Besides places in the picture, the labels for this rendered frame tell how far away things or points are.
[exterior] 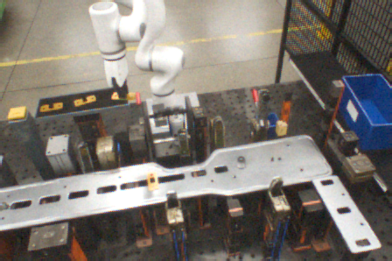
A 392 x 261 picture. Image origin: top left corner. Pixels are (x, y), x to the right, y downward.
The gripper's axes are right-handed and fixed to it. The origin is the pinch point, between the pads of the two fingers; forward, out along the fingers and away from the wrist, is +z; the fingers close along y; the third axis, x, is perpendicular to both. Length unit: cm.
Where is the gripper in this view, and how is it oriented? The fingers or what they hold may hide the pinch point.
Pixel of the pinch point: (122, 91)
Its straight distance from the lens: 125.5
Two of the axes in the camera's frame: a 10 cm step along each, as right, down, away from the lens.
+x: 9.9, 0.5, -1.1
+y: -1.2, 7.0, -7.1
